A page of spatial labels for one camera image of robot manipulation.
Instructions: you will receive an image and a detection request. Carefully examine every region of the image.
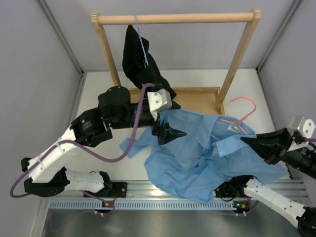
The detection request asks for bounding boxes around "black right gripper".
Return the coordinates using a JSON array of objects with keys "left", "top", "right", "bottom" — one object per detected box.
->
[{"left": 241, "top": 128, "right": 316, "bottom": 179}]

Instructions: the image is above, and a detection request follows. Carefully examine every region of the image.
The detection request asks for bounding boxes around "pink plastic hanger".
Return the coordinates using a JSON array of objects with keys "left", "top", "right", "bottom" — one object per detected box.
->
[{"left": 209, "top": 96, "right": 257, "bottom": 142}]

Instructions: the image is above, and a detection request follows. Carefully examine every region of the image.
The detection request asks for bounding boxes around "light blue shirt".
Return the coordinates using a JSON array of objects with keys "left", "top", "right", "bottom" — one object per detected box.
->
[{"left": 120, "top": 110, "right": 287, "bottom": 203}]

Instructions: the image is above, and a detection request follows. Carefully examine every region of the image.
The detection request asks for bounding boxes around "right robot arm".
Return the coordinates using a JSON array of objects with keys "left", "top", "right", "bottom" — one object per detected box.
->
[{"left": 230, "top": 128, "right": 316, "bottom": 237}]

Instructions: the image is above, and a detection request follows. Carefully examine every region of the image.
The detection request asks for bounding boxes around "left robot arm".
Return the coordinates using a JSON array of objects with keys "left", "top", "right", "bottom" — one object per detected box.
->
[{"left": 21, "top": 83, "right": 186, "bottom": 198}]

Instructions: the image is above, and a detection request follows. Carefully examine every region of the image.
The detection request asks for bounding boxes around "blue plastic hanger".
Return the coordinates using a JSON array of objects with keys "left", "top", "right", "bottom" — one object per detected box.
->
[{"left": 134, "top": 14, "right": 149, "bottom": 68}]

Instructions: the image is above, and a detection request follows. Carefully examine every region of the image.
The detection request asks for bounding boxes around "black shirt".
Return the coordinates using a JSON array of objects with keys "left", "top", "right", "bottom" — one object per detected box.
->
[{"left": 122, "top": 25, "right": 177, "bottom": 99}]

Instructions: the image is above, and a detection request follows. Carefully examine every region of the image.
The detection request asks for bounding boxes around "wooden clothes rack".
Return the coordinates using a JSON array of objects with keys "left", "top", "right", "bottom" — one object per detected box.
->
[{"left": 91, "top": 8, "right": 261, "bottom": 115}]

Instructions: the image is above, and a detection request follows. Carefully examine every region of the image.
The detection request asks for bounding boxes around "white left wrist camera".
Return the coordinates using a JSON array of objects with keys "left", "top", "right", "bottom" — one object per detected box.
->
[{"left": 147, "top": 89, "right": 172, "bottom": 121}]

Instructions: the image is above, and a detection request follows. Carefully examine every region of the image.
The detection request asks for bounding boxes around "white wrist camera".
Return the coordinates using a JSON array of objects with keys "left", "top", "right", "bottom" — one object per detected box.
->
[
  {"left": 147, "top": 89, "right": 172, "bottom": 121},
  {"left": 287, "top": 116, "right": 316, "bottom": 151}
]

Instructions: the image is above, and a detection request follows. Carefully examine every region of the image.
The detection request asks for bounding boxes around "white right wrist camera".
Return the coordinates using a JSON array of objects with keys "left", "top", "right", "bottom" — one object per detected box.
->
[{"left": 287, "top": 116, "right": 316, "bottom": 151}]

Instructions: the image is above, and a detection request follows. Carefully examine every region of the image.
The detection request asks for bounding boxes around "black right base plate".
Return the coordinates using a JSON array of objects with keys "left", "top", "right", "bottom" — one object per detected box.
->
[{"left": 215, "top": 181, "right": 244, "bottom": 200}]

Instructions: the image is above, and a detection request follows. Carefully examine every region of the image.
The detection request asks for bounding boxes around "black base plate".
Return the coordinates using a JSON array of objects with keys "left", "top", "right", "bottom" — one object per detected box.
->
[
  {"left": 87, "top": 182, "right": 127, "bottom": 198},
  {"left": 215, "top": 181, "right": 244, "bottom": 200}
]

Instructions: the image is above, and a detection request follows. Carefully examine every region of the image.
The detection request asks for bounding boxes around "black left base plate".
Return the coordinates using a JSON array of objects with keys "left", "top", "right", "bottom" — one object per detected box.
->
[{"left": 87, "top": 182, "right": 127, "bottom": 198}]

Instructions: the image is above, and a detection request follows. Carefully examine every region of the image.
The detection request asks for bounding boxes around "grey slotted cable duct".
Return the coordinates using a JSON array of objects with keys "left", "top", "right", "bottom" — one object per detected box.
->
[{"left": 49, "top": 198, "right": 245, "bottom": 211}]

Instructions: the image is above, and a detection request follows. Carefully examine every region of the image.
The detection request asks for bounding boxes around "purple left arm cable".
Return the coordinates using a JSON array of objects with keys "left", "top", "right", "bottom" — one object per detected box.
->
[{"left": 9, "top": 82, "right": 158, "bottom": 198}]

